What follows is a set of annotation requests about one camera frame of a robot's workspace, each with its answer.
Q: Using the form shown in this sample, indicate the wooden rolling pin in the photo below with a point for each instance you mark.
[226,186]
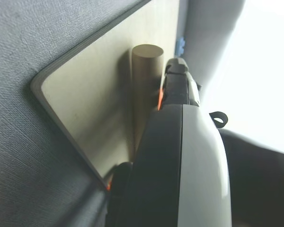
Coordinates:
[144,78]

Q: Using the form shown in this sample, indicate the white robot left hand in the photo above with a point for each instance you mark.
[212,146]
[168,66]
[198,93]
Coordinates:
[168,165]

